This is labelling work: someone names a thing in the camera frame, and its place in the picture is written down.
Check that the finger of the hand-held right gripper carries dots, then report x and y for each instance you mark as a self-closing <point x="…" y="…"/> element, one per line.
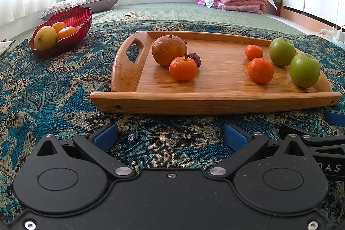
<point x="291" y="129"/>
<point x="337" y="118"/>

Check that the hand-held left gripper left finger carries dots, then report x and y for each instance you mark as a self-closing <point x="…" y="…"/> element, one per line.
<point x="106" y="136"/>

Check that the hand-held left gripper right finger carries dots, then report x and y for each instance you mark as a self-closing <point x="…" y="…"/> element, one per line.
<point x="234" y="137"/>

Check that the wooden serving tray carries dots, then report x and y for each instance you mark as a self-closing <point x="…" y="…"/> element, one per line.
<point x="221" y="84"/>

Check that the green apple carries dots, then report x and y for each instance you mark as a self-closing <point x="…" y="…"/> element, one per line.
<point x="281" y="52"/>
<point x="304" y="71"/>

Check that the stemmed mandarin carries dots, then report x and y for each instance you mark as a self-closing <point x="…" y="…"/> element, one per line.
<point x="183" y="70"/>

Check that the small mandarin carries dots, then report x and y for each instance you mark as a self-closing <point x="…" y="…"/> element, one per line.
<point x="254" y="52"/>

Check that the large dull orange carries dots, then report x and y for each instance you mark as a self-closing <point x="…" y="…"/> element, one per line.
<point x="168" y="50"/>

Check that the teal paisley blanket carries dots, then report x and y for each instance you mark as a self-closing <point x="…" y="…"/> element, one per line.
<point x="54" y="90"/>

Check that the white power adapter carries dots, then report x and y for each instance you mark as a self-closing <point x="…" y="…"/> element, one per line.
<point x="342" y="33"/>
<point x="336" y="33"/>

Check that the yellow mango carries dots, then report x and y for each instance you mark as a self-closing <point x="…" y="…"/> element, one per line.
<point x="45" y="37"/>

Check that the red glass bowl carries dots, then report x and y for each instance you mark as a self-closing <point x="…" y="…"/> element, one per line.
<point x="76" y="21"/>

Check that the floral pillow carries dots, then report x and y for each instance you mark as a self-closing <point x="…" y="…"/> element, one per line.
<point x="80" y="3"/>

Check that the folded pink blanket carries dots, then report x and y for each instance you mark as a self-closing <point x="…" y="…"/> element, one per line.
<point x="240" y="1"/>

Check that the green woven mat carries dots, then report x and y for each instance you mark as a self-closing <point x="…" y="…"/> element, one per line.
<point x="175" y="11"/>

